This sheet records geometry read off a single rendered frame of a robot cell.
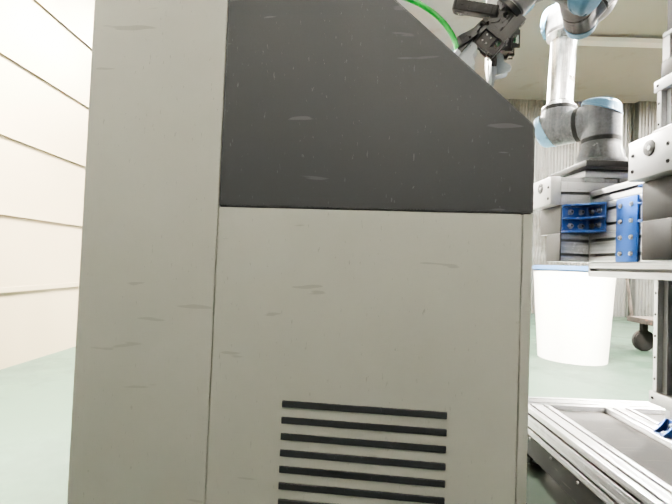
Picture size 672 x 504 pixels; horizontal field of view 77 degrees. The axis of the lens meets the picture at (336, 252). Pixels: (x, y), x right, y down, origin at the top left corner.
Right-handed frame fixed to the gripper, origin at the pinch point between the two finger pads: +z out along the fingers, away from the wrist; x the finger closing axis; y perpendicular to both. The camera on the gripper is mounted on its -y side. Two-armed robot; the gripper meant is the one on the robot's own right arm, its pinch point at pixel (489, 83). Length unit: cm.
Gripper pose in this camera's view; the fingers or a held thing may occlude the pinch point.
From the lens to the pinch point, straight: 139.6
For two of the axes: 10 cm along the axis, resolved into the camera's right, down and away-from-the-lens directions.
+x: 1.0, 0.3, 9.9
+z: -0.4, 10.0, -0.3
